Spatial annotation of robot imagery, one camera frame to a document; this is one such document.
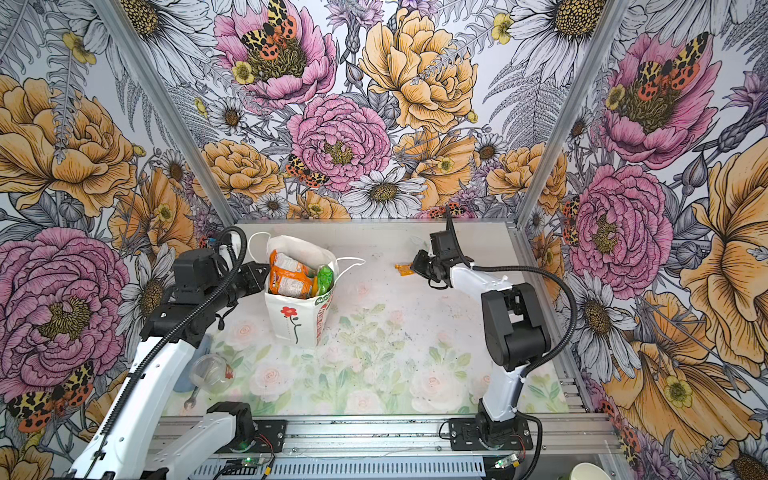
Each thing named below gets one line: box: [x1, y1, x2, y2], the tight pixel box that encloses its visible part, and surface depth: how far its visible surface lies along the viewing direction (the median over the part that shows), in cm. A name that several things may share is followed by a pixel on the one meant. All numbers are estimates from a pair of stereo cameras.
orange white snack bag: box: [268, 249, 318, 299], surface depth 83 cm
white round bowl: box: [570, 462, 612, 480], surface depth 63 cm
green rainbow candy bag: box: [317, 264, 334, 295], surface depth 86 cm
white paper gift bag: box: [265, 292, 335, 348], surface depth 77 cm
